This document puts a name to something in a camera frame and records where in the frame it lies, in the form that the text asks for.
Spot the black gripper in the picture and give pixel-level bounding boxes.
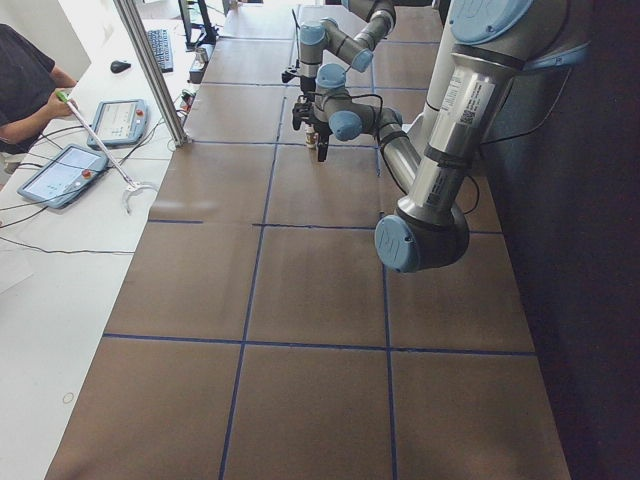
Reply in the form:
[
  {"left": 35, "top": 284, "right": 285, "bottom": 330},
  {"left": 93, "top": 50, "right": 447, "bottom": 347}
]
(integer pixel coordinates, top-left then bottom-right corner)
[
  {"left": 299, "top": 76, "right": 316, "bottom": 96},
  {"left": 313, "top": 118, "right": 332, "bottom": 162}
]

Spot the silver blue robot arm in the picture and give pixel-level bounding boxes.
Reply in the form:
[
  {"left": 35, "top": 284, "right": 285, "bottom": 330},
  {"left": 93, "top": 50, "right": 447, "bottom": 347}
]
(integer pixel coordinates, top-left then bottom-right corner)
[
  {"left": 296, "top": 1, "right": 396, "bottom": 94},
  {"left": 297, "top": 1, "right": 590, "bottom": 272}
]

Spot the steel cylinder weight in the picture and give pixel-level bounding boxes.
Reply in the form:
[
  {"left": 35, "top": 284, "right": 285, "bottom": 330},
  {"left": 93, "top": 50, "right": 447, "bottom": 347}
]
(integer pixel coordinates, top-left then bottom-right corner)
[{"left": 195, "top": 44, "right": 211, "bottom": 64}]

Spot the black monitor stand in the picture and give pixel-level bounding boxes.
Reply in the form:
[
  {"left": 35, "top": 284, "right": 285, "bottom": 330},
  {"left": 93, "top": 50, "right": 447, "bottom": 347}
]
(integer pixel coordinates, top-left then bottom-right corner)
[{"left": 178, "top": 0, "right": 218, "bottom": 51}]

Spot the black computer keyboard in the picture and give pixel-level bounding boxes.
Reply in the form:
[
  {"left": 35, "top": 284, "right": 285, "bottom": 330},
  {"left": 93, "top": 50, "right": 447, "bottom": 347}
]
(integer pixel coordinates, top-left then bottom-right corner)
[{"left": 146, "top": 29, "right": 174, "bottom": 73}]

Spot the black computer mouse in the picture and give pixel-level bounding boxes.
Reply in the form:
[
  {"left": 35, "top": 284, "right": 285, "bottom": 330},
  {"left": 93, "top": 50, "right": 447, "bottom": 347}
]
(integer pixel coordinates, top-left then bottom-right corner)
[{"left": 110, "top": 60, "right": 131, "bottom": 74}]

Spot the far blue teach pendant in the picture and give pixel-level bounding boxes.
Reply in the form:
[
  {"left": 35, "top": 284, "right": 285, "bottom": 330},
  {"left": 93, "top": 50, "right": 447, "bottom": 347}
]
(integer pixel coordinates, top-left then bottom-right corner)
[{"left": 91, "top": 99, "right": 148, "bottom": 148}]

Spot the blue teach pendant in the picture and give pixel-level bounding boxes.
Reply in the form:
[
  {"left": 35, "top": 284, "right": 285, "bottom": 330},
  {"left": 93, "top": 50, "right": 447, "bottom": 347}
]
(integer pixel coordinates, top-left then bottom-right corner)
[
  {"left": 17, "top": 144, "right": 108, "bottom": 209},
  {"left": 91, "top": 99, "right": 148, "bottom": 148}
]

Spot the pink metal reacher rod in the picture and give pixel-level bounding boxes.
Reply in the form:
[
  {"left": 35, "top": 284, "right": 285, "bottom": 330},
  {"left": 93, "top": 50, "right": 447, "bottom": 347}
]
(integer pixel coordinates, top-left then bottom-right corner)
[{"left": 55, "top": 89, "right": 159, "bottom": 214}]

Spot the near blue teach pendant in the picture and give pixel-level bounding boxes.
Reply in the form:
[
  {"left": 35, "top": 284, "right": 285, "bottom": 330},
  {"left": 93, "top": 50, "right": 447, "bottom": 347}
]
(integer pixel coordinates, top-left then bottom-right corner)
[{"left": 17, "top": 144, "right": 108, "bottom": 209}]

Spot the seated person in black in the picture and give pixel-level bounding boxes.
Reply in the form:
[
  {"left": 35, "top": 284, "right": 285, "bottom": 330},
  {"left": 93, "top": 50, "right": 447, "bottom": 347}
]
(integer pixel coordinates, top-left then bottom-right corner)
[{"left": 1, "top": 24, "right": 77, "bottom": 155}]

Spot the black camera cable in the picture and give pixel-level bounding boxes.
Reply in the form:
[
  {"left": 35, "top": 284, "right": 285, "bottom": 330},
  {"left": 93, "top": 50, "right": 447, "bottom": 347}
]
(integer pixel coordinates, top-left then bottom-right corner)
[
  {"left": 291, "top": 8, "right": 302, "bottom": 69},
  {"left": 314, "top": 92, "right": 385, "bottom": 126}
]

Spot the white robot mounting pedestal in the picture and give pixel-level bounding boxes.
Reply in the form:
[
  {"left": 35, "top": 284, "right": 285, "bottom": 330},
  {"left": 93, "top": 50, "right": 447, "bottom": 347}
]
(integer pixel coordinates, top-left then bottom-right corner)
[{"left": 402, "top": 58, "right": 453, "bottom": 139}]

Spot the aluminium frame post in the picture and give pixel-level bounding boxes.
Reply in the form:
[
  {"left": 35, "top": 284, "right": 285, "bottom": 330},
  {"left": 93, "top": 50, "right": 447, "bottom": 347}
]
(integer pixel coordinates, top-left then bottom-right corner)
[{"left": 113, "top": 0, "right": 188, "bottom": 147}]

